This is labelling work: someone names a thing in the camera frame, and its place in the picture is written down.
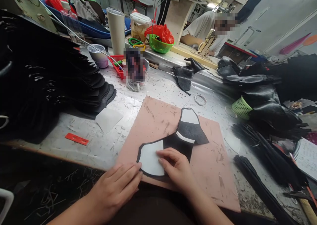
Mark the tall white tumbler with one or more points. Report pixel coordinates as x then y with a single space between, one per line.
116 32

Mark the red plastic bag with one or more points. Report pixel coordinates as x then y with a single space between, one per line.
162 32

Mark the person's right hand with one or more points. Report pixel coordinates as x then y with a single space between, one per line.
180 170

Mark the person's right index finger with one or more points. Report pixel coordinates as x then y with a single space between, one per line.
169 151

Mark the small green mesh basket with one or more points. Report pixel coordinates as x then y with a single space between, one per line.
240 108

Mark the purple white tumbler cup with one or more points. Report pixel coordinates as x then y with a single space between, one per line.
98 56

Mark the white tape roll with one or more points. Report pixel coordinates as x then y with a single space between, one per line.
200 100

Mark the bundle of black strips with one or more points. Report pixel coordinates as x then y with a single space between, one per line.
262 160

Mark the cream sewing machine green button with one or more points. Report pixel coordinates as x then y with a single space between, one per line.
29 4

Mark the black leather scrap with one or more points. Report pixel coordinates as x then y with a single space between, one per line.
184 77

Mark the clear plastic bottle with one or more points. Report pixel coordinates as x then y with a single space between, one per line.
72 24

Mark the white curved lining piece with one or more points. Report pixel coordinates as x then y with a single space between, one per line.
149 160

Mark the blue plastic tray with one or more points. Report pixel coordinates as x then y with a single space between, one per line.
99 29

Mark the white loose lining piece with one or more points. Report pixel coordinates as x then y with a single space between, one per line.
109 119

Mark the spiral notebook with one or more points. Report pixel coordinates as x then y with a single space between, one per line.
307 158

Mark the wooden board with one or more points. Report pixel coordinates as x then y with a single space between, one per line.
190 56

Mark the person's right thumb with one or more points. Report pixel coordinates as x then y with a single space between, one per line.
165 163

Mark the small red basket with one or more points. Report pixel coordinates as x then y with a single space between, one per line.
118 66

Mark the pink work mat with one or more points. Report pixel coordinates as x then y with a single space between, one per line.
153 121

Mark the white metal frame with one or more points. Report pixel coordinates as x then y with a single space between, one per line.
10 197

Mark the black leather shoe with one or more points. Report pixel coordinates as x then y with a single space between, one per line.
184 133

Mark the stack of black leather cutouts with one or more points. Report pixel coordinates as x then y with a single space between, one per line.
47 79

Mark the pile of shiny black leather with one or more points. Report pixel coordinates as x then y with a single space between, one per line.
270 91

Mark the person's left hand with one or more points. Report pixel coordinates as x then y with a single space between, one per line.
114 188

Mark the clear glass jar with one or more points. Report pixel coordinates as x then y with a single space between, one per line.
135 86

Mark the small white lining scrap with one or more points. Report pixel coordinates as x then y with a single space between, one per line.
233 143

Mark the clear container with white lid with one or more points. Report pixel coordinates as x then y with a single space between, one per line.
138 24

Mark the person's body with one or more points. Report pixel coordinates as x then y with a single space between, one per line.
153 205

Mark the red flat plastic card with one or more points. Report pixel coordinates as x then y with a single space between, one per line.
77 139

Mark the pink and orange paddles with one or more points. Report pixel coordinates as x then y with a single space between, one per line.
294 45

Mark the person's left fingers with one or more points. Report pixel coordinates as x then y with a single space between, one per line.
132 173

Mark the green round basket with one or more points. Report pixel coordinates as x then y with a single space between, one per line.
159 46

